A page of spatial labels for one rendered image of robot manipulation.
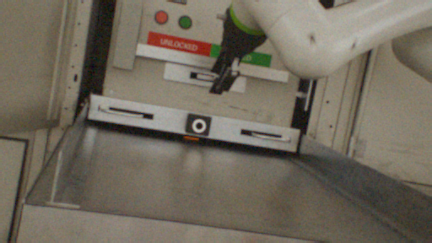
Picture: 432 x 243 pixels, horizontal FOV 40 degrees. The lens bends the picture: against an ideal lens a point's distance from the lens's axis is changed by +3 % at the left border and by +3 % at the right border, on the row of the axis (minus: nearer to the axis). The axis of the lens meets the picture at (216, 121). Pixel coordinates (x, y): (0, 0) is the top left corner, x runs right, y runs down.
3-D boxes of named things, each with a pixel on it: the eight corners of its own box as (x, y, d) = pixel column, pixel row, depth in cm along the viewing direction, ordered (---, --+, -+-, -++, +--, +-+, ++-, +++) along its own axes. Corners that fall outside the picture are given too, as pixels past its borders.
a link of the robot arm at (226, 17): (281, 40, 106) (283, -3, 110) (219, 28, 104) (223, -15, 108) (270, 56, 112) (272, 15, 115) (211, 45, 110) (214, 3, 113)
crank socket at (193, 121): (208, 137, 145) (213, 117, 145) (186, 133, 144) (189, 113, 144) (207, 135, 148) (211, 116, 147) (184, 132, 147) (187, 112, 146)
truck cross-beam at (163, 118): (295, 152, 153) (300, 130, 152) (87, 118, 142) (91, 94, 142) (290, 148, 157) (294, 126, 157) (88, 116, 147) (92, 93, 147)
